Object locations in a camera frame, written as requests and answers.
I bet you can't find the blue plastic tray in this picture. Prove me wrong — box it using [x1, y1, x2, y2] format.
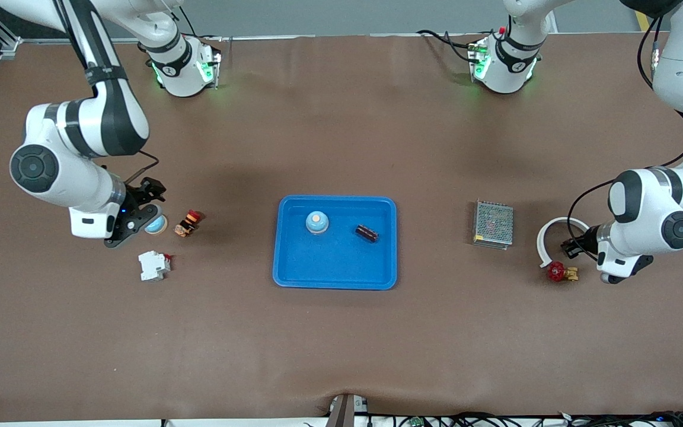
[273, 195, 398, 291]

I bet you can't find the brown table mat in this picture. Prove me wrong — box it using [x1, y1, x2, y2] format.
[0, 33, 683, 423]

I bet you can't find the grey metal table clamp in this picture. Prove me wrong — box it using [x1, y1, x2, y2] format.
[325, 393, 369, 427]

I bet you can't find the black left base cable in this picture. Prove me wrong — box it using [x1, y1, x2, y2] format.
[416, 28, 480, 65]

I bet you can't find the brass valve with red handle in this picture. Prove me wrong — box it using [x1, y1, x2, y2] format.
[546, 261, 580, 283]

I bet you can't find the black base cable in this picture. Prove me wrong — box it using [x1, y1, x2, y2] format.
[416, 28, 480, 65]
[175, 5, 224, 41]

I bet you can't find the red yellow push button switch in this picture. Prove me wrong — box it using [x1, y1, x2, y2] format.
[174, 209, 202, 238]

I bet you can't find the black right base cable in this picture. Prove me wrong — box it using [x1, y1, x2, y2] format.
[175, 5, 224, 41]

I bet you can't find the metal mesh power supply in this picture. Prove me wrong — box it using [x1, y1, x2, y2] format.
[472, 200, 515, 251]

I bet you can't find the white curved plastic clamp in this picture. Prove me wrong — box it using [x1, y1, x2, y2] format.
[535, 216, 591, 269]

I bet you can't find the black tangled cable bundle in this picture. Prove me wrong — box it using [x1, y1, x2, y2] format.
[365, 411, 683, 427]

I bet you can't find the white circuit breaker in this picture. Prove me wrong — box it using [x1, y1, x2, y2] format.
[138, 250, 173, 282]

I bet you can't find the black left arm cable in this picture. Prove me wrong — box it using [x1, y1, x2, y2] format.
[566, 15, 683, 244]

